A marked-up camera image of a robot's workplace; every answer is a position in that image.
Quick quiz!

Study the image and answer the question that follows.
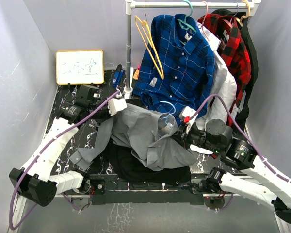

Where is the light blue wire hanger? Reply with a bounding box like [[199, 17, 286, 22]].
[[159, 101, 176, 127]]

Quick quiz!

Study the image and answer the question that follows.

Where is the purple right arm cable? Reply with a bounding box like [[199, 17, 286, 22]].
[[189, 94, 291, 212]]

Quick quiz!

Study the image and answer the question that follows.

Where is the aluminium frame rail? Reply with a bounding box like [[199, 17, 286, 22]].
[[7, 126, 291, 233]]

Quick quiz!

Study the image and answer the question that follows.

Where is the teal plastic hanger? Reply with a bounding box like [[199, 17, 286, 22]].
[[177, 0, 196, 41]]

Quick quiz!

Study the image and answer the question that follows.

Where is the yellow framed whiteboard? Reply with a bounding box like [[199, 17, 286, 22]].
[[55, 50, 104, 85]]

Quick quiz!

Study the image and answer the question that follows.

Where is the metal clothes rack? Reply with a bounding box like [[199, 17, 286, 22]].
[[123, 0, 261, 99]]

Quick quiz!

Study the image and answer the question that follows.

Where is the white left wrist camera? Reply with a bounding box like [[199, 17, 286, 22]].
[[107, 92, 127, 117]]

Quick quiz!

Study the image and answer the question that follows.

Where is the blue plaid shirt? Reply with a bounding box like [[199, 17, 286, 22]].
[[133, 14, 211, 123]]

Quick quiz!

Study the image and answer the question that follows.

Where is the white shirt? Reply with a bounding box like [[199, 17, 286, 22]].
[[189, 21, 238, 156]]

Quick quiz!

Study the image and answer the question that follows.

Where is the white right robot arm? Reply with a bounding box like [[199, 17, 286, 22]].
[[174, 119, 291, 224]]

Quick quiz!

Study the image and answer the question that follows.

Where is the black hanging garment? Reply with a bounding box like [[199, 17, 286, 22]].
[[205, 9, 259, 129]]

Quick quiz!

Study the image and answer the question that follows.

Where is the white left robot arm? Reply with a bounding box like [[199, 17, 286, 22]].
[[9, 85, 120, 207]]

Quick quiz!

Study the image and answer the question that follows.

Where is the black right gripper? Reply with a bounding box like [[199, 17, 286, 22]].
[[168, 121, 223, 154]]

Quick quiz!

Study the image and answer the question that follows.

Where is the orange small object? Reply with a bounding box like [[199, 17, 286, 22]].
[[133, 69, 139, 80]]

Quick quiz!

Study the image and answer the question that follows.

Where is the blue stapler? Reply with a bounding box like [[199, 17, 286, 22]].
[[112, 64, 124, 88]]

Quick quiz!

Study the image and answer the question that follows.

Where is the pink hanger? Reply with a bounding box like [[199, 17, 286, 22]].
[[201, 0, 210, 41]]

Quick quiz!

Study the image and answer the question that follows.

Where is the beige wooden hanger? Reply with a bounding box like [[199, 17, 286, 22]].
[[234, 0, 251, 27]]

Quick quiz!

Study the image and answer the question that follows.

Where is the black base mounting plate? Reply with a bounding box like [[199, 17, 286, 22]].
[[63, 174, 236, 207]]

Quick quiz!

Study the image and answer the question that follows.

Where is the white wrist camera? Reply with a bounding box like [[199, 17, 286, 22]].
[[107, 92, 127, 117], [179, 106, 198, 134]]

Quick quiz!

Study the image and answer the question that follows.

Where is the yellow plastic hanger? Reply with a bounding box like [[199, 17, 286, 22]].
[[134, 4, 165, 80]]

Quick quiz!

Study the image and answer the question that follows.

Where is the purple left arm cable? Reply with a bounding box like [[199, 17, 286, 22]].
[[8, 90, 121, 231]]

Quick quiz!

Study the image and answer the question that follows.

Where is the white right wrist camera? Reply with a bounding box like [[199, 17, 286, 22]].
[[179, 106, 198, 134]]

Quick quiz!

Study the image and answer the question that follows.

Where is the grey shirt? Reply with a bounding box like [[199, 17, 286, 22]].
[[69, 104, 196, 171]]

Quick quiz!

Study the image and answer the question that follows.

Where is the red black plaid shirt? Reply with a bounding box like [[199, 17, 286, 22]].
[[196, 13, 252, 130]]

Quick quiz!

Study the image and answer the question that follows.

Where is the black shirt on table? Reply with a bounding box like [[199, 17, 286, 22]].
[[101, 99, 191, 185]]

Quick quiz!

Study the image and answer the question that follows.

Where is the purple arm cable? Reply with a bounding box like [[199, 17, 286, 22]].
[[189, 94, 291, 212], [8, 90, 121, 231]]

